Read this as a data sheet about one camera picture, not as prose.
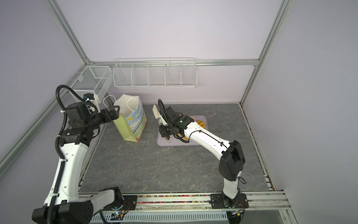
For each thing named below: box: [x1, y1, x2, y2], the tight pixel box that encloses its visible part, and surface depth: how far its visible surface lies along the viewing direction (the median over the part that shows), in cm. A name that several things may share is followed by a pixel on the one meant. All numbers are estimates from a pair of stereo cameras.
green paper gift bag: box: [112, 93, 148, 143], surface depth 91 cm
